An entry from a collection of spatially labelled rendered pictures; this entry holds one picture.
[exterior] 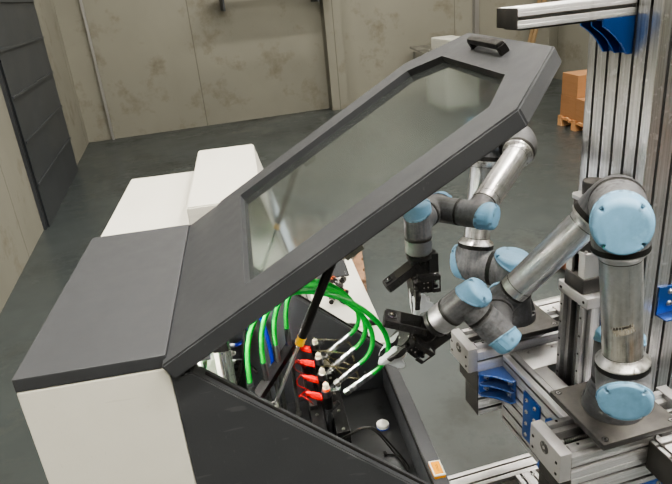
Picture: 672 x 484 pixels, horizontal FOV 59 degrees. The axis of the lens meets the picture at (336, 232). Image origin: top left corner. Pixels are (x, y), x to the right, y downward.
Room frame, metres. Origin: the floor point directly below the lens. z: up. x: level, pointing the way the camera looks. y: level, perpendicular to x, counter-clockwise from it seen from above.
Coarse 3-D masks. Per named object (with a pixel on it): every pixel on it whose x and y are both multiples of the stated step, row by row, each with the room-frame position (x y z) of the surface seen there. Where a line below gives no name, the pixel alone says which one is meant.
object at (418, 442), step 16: (384, 368) 1.63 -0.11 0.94; (384, 384) 1.67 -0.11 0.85; (400, 384) 1.53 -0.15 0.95; (400, 400) 1.45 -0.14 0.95; (400, 416) 1.45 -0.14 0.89; (416, 416) 1.38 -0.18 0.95; (416, 432) 1.31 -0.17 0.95; (416, 448) 1.28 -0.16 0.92; (432, 448) 1.24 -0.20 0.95; (416, 464) 1.29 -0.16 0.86; (432, 480) 1.14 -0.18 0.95; (448, 480) 1.13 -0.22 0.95
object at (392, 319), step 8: (384, 312) 1.30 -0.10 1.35; (392, 312) 1.30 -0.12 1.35; (400, 312) 1.30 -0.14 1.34; (384, 320) 1.28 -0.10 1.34; (392, 320) 1.27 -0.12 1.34; (400, 320) 1.28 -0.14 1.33; (408, 320) 1.28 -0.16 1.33; (416, 320) 1.28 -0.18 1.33; (392, 328) 1.27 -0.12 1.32; (400, 328) 1.27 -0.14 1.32; (408, 328) 1.26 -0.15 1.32; (416, 328) 1.26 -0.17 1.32; (424, 328) 1.26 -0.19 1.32
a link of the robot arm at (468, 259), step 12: (492, 156) 1.82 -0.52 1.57; (480, 168) 1.83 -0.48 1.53; (480, 180) 1.82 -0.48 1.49; (468, 192) 1.85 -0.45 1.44; (468, 228) 1.81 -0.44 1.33; (468, 240) 1.79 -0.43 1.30; (480, 240) 1.78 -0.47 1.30; (456, 252) 1.81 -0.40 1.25; (468, 252) 1.77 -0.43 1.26; (480, 252) 1.76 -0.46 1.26; (456, 264) 1.78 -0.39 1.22; (468, 264) 1.76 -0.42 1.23; (480, 264) 1.74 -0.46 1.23; (456, 276) 1.80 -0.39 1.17; (468, 276) 1.76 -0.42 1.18; (480, 276) 1.73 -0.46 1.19
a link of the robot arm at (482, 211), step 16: (528, 128) 1.79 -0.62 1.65; (512, 144) 1.73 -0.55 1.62; (528, 144) 1.72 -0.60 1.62; (512, 160) 1.66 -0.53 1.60; (528, 160) 1.72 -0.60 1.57; (496, 176) 1.60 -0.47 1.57; (512, 176) 1.62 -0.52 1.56; (480, 192) 1.55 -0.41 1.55; (496, 192) 1.55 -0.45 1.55; (464, 208) 1.50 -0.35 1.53; (480, 208) 1.48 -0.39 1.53; (496, 208) 1.48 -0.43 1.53; (464, 224) 1.50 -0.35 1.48; (480, 224) 1.47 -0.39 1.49; (496, 224) 1.48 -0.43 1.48
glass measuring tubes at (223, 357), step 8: (224, 344) 1.33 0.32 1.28; (216, 352) 1.32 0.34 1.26; (224, 352) 1.34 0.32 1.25; (216, 360) 1.32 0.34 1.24; (224, 360) 1.34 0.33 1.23; (232, 360) 1.45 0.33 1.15; (216, 368) 1.32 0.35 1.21; (224, 368) 1.34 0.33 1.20; (232, 368) 1.41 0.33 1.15; (224, 376) 1.36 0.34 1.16; (232, 376) 1.38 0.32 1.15
